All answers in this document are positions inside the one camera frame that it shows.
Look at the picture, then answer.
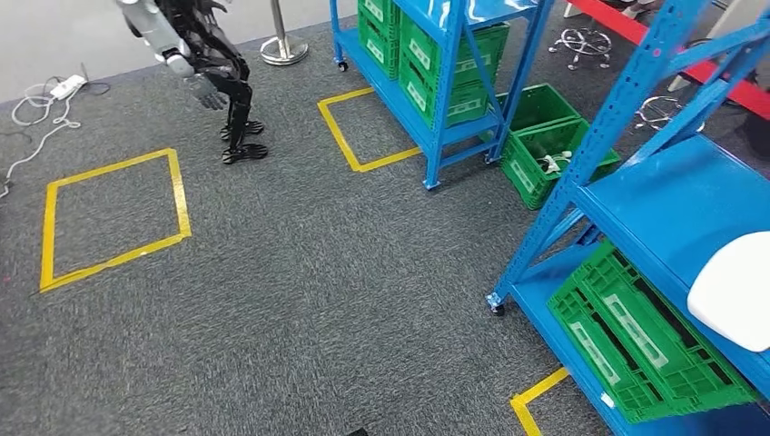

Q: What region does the yellow floor tape mark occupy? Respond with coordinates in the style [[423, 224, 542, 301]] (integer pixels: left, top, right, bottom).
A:
[[38, 147, 193, 295], [509, 367, 571, 436], [316, 86, 423, 174]]

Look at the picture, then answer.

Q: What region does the red barrier belt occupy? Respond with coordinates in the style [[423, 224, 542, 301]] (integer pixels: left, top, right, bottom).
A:
[[567, 0, 770, 122]]

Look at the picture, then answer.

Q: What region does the small black humanoid robot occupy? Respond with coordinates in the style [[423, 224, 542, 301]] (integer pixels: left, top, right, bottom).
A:
[[115, 0, 271, 166]]

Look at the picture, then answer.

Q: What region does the white triangular plastic shell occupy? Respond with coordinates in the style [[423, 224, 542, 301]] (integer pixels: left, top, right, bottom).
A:
[[686, 231, 770, 354]]

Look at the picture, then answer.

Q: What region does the white power strip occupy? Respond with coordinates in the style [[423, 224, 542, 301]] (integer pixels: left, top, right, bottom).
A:
[[48, 74, 89, 101]]

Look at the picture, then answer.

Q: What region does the blue metal shelf rack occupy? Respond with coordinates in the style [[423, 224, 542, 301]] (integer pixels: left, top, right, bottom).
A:
[[329, 0, 556, 192], [485, 0, 770, 436]]

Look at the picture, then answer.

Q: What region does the chrome stanchion post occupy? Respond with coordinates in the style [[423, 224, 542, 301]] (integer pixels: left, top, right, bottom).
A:
[[259, 0, 311, 66]]

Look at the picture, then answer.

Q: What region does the long white floor cable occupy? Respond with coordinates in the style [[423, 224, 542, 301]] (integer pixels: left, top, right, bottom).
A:
[[0, 76, 83, 201]]

